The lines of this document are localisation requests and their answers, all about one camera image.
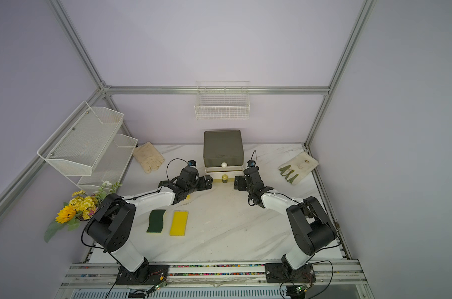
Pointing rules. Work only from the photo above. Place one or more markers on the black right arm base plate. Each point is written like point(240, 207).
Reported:
point(278, 273)

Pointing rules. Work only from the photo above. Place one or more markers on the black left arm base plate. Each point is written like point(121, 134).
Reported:
point(147, 274)

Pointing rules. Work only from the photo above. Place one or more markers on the white wire wall basket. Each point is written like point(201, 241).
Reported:
point(222, 100)

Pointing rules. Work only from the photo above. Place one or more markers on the yellow sunflower bouquet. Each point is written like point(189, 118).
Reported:
point(80, 208)

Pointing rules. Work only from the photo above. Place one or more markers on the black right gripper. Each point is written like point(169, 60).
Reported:
point(239, 183)

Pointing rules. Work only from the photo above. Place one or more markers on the beige work glove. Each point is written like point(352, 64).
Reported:
point(148, 157)

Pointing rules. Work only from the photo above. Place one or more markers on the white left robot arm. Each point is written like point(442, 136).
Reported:
point(111, 225)

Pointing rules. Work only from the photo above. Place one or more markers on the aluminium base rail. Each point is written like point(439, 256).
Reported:
point(339, 279)

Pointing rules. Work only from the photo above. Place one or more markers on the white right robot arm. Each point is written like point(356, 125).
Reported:
point(310, 225)

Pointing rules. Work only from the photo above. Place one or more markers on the olive white yellow drawer cabinet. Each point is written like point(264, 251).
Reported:
point(223, 146)

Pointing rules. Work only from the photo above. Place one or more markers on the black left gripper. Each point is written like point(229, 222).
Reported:
point(208, 182)

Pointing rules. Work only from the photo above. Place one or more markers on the green yellow sponge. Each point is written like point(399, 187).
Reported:
point(156, 221)

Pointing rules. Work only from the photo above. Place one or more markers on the white mesh two-tier shelf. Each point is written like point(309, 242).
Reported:
point(89, 148)

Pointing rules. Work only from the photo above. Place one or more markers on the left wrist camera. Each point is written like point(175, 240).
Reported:
point(192, 163)

